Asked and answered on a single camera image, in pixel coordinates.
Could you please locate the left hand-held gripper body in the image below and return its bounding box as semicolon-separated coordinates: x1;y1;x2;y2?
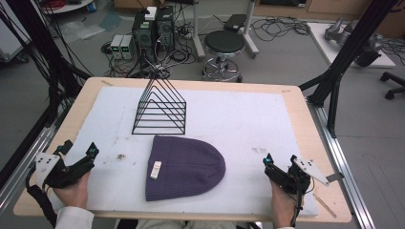
34;139;96;189

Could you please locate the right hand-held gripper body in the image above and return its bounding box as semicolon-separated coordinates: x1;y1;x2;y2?
265;156;330;196

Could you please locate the black wire triangular rack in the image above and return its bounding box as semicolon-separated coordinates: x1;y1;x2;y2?
131;72;187;135

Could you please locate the purple knit beanie hat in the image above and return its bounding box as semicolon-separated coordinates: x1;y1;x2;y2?
144;135;227;202

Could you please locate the person's left hand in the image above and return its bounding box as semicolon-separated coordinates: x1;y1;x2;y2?
52;171;92;210

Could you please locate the person's right hand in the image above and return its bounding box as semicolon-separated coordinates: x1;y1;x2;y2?
269;179;306;229

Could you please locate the wooden stick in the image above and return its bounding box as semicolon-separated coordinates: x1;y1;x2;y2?
312;192;338;219

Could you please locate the white foam mat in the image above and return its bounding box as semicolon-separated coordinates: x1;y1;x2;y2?
51;86;319;219

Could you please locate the white power supply unit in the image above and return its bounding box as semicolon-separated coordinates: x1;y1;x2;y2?
110;33;124;60
119;33;135;61

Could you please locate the black round stool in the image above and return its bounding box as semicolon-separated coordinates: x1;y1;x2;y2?
202;30;246;84

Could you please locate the white platform board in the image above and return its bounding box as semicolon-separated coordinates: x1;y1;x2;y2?
307;22;397;70

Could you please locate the black office chair base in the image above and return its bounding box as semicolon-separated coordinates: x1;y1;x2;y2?
379;71;405;101

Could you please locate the black desktop computer tower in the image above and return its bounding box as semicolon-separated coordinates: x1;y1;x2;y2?
155;6;176;53
131;9;158;63

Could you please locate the black flat box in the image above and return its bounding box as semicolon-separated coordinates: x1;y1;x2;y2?
223;13;248;33

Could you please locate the white table leg stand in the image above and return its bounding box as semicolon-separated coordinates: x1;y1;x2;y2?
190;0;260;62

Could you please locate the white small box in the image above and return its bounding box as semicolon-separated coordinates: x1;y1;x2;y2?
144;6;159;21

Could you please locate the black thin cable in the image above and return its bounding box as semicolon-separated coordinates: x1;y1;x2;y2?
289;177;316;227

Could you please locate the silver aluminium rail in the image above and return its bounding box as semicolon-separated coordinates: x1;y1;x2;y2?
0;104;69;214
306;96;378;229

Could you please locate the black metal frame stand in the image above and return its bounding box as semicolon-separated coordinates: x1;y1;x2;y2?
0;0;94;128
298;0;400;139

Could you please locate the tangle of black floor cables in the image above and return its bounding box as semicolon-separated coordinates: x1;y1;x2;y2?
249;15;311;43

